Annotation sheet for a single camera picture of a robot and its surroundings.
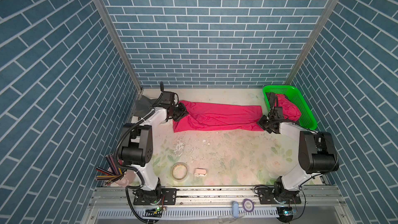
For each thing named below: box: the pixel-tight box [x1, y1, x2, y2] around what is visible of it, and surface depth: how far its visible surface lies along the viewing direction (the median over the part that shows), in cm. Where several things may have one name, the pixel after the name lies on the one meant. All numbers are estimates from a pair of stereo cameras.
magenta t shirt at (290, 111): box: [274, 93, 302, 122], surface depth 99 cm
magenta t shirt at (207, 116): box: [173, 100, 263, 133], surface depth 104 cm
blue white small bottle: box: [231, 201, 239, 219], surface depth 70 cm
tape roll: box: [171, 162, 189, 180], surface depth 83 cm
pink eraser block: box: [193, 167, 207, 177], surface depth 82 cm
